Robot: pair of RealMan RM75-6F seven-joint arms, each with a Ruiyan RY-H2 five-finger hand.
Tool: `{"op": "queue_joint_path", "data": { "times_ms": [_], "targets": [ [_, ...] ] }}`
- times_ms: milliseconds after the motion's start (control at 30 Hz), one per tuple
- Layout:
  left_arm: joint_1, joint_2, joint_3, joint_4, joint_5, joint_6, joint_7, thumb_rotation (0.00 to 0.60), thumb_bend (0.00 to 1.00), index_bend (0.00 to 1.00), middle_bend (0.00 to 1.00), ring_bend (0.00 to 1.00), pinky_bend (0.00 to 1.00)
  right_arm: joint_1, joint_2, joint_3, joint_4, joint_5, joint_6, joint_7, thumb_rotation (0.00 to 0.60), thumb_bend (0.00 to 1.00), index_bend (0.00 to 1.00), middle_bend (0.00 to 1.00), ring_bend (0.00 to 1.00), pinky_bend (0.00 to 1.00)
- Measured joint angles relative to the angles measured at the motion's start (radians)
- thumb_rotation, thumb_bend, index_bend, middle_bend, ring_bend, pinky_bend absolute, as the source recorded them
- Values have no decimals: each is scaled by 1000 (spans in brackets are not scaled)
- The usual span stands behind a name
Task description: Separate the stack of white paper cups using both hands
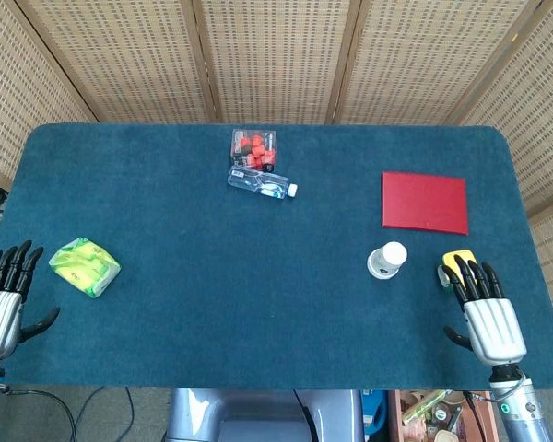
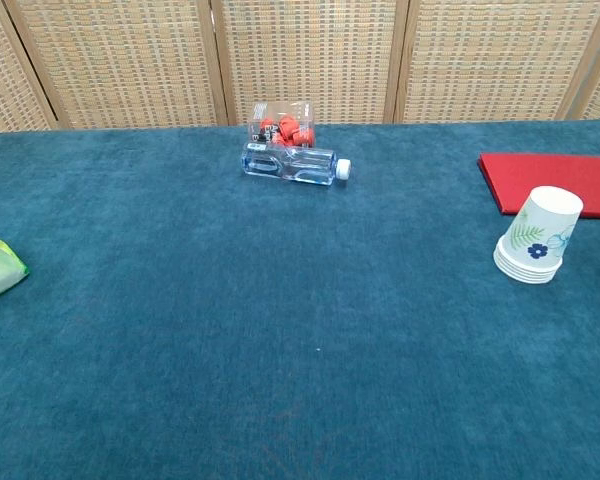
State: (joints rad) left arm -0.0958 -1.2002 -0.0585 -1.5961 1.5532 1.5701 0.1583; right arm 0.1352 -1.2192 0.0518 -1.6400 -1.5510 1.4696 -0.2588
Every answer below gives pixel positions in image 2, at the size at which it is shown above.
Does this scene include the green tissue pack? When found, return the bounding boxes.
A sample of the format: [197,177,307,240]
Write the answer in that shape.
[0,232,31,309]

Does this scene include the clear box of red pieces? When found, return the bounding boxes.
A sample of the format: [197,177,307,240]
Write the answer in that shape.
[248,101,317,149]

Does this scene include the white floral paper cup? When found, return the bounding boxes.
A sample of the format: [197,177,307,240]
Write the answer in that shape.
[493,256,562,286]
[494,252,563,281]
[497,185,585,270]
[495,248,564,277]
[496,243,565,274]

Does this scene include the red flat folder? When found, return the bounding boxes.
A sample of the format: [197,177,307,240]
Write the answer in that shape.
[477,152,600,221]

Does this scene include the teal blue table cloth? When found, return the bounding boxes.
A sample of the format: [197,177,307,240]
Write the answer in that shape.
[0,118,600,480]

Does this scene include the clear water bottle white cap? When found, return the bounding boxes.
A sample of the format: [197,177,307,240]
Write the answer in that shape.
[240,141,353,187]

